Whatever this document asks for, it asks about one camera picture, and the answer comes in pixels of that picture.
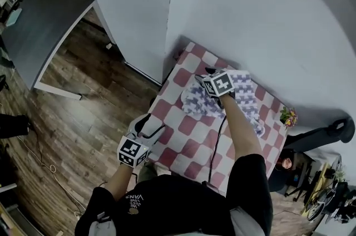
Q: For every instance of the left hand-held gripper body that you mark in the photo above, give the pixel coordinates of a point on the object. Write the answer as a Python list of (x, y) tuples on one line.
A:
[(132, 151)]

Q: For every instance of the black office chair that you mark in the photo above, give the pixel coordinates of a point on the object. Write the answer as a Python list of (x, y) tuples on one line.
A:
[(296, 180)]

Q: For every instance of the bicycle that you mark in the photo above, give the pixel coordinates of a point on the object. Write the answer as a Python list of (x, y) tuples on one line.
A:
[(325, 202)]

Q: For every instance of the black bag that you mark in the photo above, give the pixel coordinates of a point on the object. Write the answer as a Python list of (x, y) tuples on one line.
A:
[(14, 125)]

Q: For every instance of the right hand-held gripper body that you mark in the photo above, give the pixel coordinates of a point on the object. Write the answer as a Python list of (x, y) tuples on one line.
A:
[(221, 84)]

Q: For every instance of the person's grey trousers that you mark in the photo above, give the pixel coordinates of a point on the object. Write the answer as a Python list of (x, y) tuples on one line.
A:
[(242, 222)]

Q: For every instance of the white purple patterned towel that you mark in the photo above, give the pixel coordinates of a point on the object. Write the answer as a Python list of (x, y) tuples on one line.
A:
[(246, 88)]

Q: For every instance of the grey floor mat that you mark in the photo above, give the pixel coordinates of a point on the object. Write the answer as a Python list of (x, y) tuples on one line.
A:
[(41, 34)]

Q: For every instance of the person's left forearm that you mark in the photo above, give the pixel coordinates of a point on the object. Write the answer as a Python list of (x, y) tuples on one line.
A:
[(121, 179)]

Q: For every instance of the person's right forearm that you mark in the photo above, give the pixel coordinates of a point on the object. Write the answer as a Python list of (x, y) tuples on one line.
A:
[(240, 126)]

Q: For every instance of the small potted flower plant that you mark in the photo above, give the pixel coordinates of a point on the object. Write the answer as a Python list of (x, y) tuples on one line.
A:
[(289, 116)]

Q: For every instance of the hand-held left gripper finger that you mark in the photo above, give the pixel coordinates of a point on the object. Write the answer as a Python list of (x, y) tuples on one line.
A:
[(153, 127), (138, 121)]

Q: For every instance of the red white checkered tablecloth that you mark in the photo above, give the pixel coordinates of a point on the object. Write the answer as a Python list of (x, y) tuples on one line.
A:
[(178, 107)]

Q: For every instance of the person's black shirt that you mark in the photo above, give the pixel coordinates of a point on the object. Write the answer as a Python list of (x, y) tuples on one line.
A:
[(178, 201)]

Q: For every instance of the black lamp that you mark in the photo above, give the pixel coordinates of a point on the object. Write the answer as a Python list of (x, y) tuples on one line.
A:
[(322, 134)]

